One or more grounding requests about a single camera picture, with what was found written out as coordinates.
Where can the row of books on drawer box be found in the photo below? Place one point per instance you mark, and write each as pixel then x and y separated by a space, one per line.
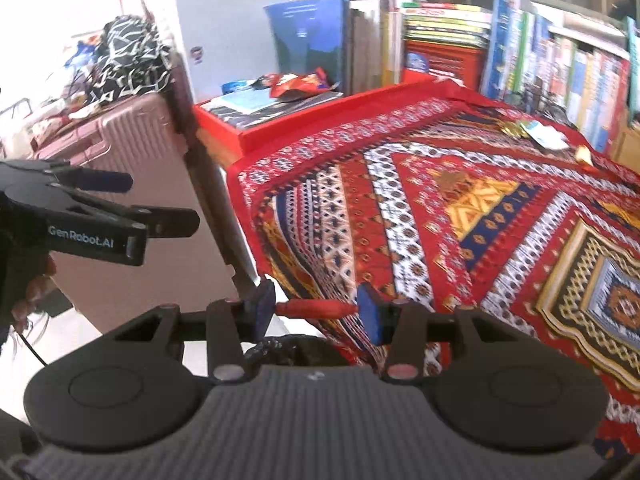
pixel 634 70

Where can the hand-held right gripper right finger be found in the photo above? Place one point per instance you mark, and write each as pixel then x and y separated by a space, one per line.
pixel 369 312

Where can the miniature black bicycle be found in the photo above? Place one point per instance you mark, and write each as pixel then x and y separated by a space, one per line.
pixel 550 107

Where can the white blue packet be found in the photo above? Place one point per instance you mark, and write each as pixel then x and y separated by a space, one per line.
pixel 547 137

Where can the red snack wrapper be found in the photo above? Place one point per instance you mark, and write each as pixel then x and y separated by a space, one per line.
pixel 295 85

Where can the gold foil wrapper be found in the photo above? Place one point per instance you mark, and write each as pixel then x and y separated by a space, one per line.
pixel 515 129

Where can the small wall sticker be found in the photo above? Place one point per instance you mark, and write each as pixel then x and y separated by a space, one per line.
pixel 196 54

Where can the pink suitcase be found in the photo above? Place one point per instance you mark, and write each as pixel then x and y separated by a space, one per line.
pixel 150 160

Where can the large blue book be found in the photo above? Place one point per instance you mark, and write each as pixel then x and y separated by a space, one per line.
pixel 305 40

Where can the red patterned tablecloth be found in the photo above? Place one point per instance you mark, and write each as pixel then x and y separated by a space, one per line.
pixel 400 200

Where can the red tray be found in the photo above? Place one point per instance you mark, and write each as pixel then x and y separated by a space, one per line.
pixel 280 127

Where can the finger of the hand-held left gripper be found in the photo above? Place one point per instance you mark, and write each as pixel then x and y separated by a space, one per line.
pixel 170 221
pixel 105 181

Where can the row of blue green books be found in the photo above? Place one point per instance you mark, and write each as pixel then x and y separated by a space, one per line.
pixel 550 70

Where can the black trash bag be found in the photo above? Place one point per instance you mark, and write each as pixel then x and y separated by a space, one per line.
pixel 300 352

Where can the small yellow wrapper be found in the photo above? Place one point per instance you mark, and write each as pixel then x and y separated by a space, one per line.
pixel 584 156

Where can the wooden drawer box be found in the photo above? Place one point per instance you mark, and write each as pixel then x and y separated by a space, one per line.
pixel 627 147

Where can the row of tall thin books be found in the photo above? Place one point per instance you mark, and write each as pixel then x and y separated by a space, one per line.
pixel 370 45

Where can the black white patterned bag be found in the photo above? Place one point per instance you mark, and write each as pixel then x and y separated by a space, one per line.
pixel 130 60

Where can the red wrapper strip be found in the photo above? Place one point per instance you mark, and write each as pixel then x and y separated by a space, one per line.
pixel 315 308

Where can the small blue packet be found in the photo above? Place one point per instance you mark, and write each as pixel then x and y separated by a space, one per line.
pixel 235 86

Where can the flat stack of books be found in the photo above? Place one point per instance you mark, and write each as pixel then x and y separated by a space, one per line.
pixel 445 25

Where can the person's left hand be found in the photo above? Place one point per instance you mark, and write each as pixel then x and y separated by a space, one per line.
pixel 35 285

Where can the colourful clutter pile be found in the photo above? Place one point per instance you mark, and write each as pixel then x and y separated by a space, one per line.
pixel 60 90

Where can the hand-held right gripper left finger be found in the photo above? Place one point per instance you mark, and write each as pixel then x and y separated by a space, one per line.
pixel 262 310

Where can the red plastic crate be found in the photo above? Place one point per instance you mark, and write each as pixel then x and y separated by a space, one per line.
pixel 450 65

